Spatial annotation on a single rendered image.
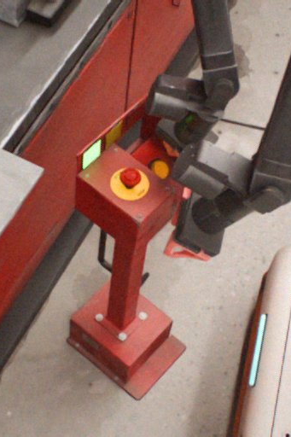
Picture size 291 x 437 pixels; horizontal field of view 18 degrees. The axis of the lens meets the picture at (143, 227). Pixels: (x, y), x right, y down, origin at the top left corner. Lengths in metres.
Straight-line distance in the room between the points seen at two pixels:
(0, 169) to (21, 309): 0.98
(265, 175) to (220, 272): 1.37
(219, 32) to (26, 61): 0.43
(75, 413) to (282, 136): 1.35
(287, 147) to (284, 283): 1.12
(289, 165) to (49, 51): 0.74
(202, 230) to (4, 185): 0.33
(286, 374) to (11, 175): 0.93
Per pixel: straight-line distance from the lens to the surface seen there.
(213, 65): 1.47
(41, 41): 1.76
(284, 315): 2.16
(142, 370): 2.34
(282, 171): 1.14
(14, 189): 1.40
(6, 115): 1.65
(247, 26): 3.08
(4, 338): 2.33
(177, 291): 2.46
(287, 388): 2.09
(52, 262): 2.42
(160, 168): 1.77
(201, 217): 1.27
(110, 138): 1.70
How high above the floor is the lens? 2.17
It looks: 58 degrees down
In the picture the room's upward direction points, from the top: 9 degrees clockwise
